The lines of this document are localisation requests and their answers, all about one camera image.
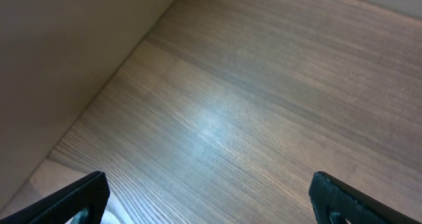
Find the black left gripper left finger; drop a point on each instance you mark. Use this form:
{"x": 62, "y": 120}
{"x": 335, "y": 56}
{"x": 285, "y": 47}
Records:
{"x": 83, "y": 201}

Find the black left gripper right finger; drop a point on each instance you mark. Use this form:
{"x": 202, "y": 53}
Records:
{"x": 335, "y": 202}

